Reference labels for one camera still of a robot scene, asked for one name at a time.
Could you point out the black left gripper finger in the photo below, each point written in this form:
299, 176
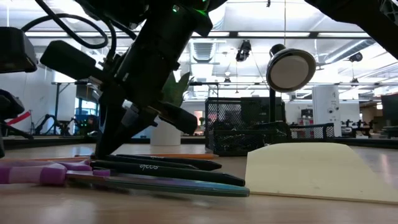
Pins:
11, 105

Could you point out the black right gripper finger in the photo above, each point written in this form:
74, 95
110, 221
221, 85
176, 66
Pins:
177, 119
68, 59

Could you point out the black pen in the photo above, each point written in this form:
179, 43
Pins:
149, 161
171, 172
192, 162

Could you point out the black mesh desk organizer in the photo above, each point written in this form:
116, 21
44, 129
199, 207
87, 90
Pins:
236, 137

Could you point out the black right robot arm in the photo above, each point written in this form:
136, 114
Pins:
357, 18

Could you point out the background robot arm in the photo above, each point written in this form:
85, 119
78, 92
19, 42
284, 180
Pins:
46, 123

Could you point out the snake plant in white pot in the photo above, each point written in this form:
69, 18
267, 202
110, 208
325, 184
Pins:
166, 137

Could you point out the black background gantry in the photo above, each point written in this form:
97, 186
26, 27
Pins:
57, 105

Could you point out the black ceiling spotlight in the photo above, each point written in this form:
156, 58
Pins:
244, 49
356, 57

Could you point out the black desk lamp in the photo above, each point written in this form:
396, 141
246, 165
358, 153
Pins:
290, 70

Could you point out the yellow sticky note pad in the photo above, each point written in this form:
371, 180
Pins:
311, 168

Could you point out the white pillar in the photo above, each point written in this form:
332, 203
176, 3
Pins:
326, 109

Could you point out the black monitor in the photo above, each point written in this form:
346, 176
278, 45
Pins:
390, 109

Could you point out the silver ceiling air duct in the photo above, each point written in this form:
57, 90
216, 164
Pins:
203, 51

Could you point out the black aluminium rig frame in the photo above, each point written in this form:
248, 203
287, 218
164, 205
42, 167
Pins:
357, 141

